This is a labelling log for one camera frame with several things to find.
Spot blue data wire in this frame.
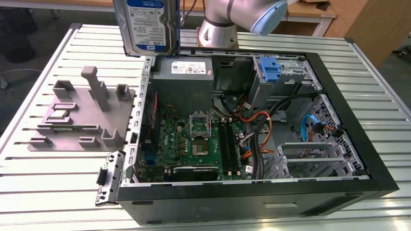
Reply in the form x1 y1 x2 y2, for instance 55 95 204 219
301 114 321 142

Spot office chair wheel base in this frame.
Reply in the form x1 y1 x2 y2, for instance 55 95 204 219
392 44 411 58

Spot black graphics card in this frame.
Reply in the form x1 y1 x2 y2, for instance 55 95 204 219
162 165 221 182

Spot blue plastic drive latch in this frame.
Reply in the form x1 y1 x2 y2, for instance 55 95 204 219
258 56 281 82

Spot white floor cable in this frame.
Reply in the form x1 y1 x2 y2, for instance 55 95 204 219
0 68 42 76

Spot metal socket cover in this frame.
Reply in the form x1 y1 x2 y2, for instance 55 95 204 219
188 111 212 140

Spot orange power wire black plug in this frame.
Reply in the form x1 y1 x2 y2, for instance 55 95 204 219
309 122 345 142

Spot grey parts rack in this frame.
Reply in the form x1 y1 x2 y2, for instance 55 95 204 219
26 66 137 152

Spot CPU socket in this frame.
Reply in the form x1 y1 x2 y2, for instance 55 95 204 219
190 141 214 156

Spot black PC case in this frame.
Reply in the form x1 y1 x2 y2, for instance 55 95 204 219
114 44 400 226

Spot hard disk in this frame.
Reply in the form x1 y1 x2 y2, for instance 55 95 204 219
111 0 181 58

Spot green motherboard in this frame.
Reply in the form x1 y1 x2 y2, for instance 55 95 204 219
137 113 254 181

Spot green RAM stick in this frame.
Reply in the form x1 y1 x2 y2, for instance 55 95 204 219
50 126 83 132

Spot grey metal drive cage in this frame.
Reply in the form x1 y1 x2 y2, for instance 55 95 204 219
248 56 321 111

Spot grey power supply unit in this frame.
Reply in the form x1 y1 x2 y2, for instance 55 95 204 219
149 56 214 116

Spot metal disk bay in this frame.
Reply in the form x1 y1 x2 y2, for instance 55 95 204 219
277 141 365 180

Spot brown wooden cabinet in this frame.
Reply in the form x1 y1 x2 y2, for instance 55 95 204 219
324 0 411 69

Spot black cable bundle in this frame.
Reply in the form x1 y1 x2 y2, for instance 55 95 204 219
249 92 318 180

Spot black RAM slot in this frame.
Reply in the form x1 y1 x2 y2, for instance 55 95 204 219
226 117 241 176
218 117 233 176

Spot grey expansion slot retainer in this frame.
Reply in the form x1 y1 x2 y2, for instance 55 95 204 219
94 150 126 207

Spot orange wire loop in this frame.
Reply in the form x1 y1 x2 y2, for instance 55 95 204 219
238 95 273 150

